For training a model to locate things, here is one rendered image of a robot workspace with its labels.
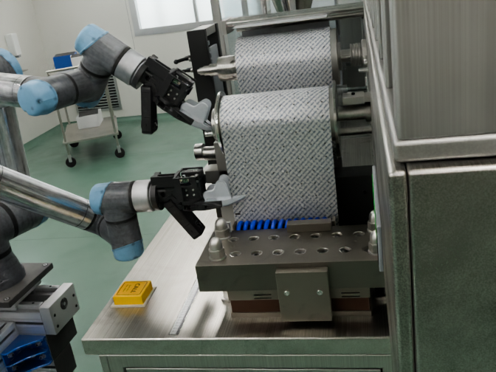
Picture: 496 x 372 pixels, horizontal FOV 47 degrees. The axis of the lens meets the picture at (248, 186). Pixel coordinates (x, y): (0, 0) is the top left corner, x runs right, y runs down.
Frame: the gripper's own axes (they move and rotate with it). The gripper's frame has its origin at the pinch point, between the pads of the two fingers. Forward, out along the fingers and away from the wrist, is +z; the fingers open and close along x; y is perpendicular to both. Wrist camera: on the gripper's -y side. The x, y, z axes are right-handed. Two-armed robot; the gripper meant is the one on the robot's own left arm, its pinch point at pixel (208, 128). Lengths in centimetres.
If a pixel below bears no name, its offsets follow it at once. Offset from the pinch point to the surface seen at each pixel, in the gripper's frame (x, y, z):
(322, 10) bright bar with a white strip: 22.1, 33.9, 7.1
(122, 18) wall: 548, -153, -185
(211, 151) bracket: 0.3, -4.5, 3.4
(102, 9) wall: 548, -159, -210
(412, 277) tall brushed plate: -91, 34, 21
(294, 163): -8.0, 7.5, 20.1
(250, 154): -8.0, 3.5, 11.1
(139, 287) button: -17.5, -35.0, 6.9
